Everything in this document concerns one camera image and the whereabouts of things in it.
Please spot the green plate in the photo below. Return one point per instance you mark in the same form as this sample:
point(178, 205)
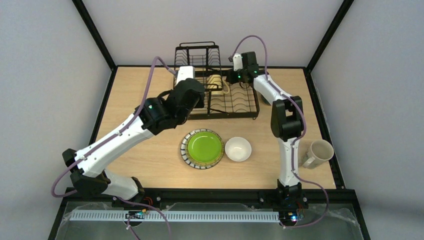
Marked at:
point(205, 148)

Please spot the white slotted cable duct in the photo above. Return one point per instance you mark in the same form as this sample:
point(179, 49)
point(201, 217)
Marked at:
point(175, 216)

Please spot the teal patterned white bowl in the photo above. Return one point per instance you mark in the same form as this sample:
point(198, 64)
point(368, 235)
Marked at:
point(264, 101)

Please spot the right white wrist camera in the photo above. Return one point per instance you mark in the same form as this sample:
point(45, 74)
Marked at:
point(237, 61)

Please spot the blue striped white plate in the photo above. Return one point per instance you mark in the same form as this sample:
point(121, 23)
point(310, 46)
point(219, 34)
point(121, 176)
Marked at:
point(184, 150)

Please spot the yellow mug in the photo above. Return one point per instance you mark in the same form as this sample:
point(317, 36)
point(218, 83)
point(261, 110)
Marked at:
point(217, 86)

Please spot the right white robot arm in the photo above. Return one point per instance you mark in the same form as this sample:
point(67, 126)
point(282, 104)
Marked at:
point(287, 124)

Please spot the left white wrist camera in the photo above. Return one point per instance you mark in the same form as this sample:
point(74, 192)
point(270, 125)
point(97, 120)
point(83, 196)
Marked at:
point(185, 72)

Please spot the black wire dish rack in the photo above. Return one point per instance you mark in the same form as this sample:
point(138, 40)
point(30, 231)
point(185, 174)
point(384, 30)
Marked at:
point(204, 56)

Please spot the plain white bowl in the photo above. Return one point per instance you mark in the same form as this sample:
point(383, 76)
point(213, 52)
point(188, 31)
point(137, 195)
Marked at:
point(238, 149)

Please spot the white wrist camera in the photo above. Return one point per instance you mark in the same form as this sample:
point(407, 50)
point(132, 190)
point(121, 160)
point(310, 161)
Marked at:
point(237, 61)
point(185, 72)

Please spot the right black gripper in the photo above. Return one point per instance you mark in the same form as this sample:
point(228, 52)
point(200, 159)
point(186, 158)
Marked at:
point(234, 76)

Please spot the beige mug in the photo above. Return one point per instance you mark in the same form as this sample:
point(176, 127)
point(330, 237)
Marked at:
point(318, 152)

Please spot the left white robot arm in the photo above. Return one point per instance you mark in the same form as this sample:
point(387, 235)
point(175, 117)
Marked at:
point(88, 166)

